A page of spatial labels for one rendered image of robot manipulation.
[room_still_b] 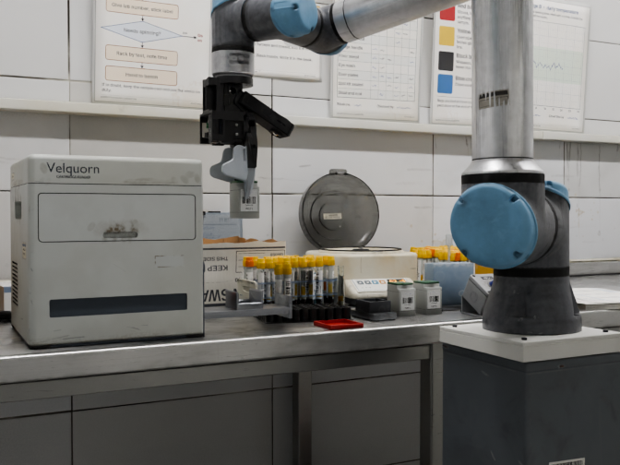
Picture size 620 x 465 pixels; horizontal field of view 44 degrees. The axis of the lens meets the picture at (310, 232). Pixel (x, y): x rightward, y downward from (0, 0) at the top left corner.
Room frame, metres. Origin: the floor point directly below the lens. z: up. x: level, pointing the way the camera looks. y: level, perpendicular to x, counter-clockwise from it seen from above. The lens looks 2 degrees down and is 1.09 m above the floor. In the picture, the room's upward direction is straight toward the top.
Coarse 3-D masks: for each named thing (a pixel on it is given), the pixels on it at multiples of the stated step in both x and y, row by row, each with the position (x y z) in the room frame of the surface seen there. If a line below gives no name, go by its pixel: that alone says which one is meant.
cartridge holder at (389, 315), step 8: (360, 304) 1.53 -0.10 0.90; (368, 304) 1.50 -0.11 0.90; (376, 304) 1.51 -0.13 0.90; (384, 304) 1.51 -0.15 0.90; (352, 312) 1.55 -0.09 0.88; (360, 312) 1.53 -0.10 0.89; (368, 312) 1.50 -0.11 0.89; (376, 312) 1.51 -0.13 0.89; (384, 312) 1.51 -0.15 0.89; (392, 312) 1.51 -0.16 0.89; (376, 320) 1.49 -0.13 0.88
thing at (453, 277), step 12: (432, 264) 1.65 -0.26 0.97; (444, 264) 1.66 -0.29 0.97; (456, 264) 1.67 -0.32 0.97; (468, 264) 1.68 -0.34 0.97; (432, 276) 1.65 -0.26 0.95; (444, 276) 1.66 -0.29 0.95; (456, 276) 1.67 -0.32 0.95; (468, 276) 1.68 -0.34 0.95; (444, 288) 1.66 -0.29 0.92; (456, 288) 1.67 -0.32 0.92; (444, 300) 1.66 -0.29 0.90; (456, 300) 1.67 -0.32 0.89
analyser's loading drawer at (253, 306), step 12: (252, 288) 1.41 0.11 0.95; (228, 300) 1.38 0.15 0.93; (240, 300) 1.40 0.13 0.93; (252, 300) 1.40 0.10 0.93; (276, 300) 1.43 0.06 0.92; (288, 300) 1.39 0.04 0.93; (216, 312) 1.32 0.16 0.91; (228, 312) 1.33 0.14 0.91; (240, 312) 1.34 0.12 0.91; (252, 312) 1.35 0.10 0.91; (264, 312) 1.36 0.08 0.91; (276, 312) 1.38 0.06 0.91; (288, 312) 1.39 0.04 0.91
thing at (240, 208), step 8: (232, 184) 1.37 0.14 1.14; (240, 184) 1.36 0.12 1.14; (256, 184) 1.37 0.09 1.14; (232, 192) 1.37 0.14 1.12; (240, 192) 1.35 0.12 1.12; (256, 192) 1.36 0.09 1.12; (232, 200) 1.37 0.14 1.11; (240, 200) 1.35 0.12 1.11; (248, 200) 1.36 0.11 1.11; (256, 200) 1.36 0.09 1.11; (232, 208) 1.37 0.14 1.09; (240, 208) 1.35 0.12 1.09; (248, 208) 1.36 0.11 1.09; (256, 208) 1.36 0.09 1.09; (232, 216) 1.38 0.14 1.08; (240, 216) 1.35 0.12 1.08; (248, 216) 1.36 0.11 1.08; (256, 216) 1.36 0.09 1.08
